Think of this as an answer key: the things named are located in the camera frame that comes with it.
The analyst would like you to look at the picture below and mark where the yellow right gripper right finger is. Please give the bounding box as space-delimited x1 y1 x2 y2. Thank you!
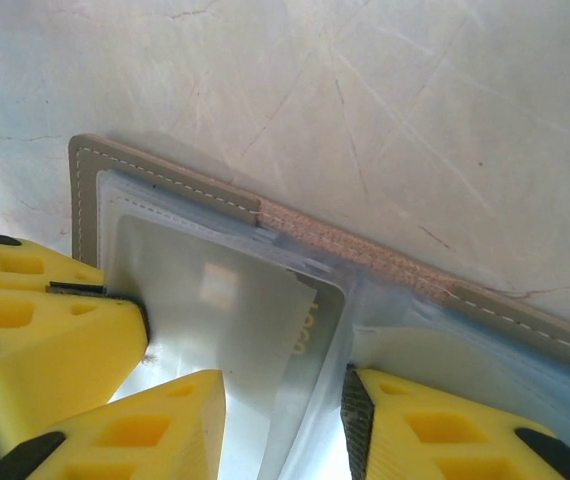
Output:
339 363 570 480

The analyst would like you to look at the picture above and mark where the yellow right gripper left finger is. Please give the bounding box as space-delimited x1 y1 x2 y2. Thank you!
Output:
0 368 227 480

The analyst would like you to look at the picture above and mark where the white magnetic stripe card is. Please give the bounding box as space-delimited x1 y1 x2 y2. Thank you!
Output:
114 213 350 396

